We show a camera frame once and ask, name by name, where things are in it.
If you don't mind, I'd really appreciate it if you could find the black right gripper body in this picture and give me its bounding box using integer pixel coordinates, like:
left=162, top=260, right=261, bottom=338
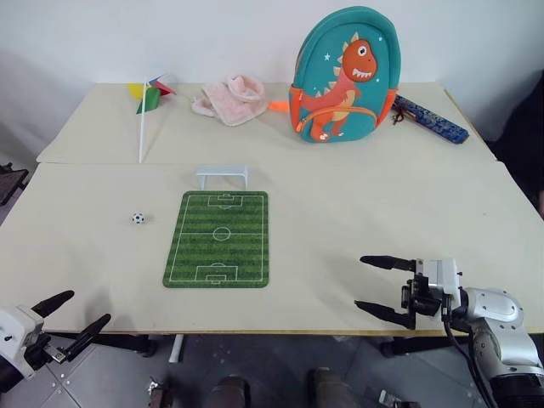
left=400, top=274, right=452, bottom=331

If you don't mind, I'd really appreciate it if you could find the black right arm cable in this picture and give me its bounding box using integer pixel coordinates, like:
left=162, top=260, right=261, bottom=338
left=441, top=314, right=499, bottom=408

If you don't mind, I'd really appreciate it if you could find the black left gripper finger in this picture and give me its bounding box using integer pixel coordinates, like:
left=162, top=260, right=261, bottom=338
left=63, top=313, right=113, bottom=363
left=31, top=290, right=76, bottom=318

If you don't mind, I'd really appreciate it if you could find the green soccer field mat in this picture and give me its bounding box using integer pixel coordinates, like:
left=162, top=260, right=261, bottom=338
left=162, top=190, right=271, bottom=290

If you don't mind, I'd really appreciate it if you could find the pink fluffy cloth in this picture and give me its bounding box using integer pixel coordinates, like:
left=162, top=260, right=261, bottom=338
left=190, top=74, right=266, bottom=128

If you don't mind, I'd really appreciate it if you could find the black frame object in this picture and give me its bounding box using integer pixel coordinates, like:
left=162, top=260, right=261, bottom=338
left=0, top=162, right=30, bottom=207

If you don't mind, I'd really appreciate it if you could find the white table leg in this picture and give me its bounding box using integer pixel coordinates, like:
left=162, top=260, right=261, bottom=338
left=169, top=334, right=186, bottom=364

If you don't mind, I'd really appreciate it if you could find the white miniature goal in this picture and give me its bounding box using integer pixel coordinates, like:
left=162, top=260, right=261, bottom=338
left=195, top=164, right=249, bottom=190

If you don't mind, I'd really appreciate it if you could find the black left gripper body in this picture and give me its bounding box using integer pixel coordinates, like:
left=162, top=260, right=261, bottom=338
left=23, top=329, right=68, bottom=371

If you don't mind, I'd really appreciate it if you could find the dark rounded shape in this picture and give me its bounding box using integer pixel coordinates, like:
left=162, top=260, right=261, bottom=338
left=207, top=374, right=252, bottom=408

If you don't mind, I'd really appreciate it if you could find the blue patterned case with tassel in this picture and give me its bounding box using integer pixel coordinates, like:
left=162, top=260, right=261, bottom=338
left=390, top=93, right=470, bottom=145

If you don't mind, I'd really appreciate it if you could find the black table frame bar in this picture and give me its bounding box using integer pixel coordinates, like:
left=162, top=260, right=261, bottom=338
left=89, top=334, right=157, bottom=357
left=379, top=335, right=471, bottom=357

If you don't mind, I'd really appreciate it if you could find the colourful pinwheel with white stick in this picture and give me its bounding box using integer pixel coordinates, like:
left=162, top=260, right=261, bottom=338
left=127, top=74, right=179, bottom=164

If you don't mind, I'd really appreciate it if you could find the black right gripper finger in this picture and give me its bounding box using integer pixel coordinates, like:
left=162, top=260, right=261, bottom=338
left=354, top=299, right=417, bottom=331
left=360, top=254, right=417, bottom=274

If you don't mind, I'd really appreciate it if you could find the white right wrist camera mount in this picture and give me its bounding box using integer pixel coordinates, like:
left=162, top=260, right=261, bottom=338
left=414, top=257, right=464, bottom=308

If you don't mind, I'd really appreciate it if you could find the teal dinosaur backpack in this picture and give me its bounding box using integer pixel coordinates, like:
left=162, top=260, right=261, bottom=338
left=268, top=5, right=403, bottom=145

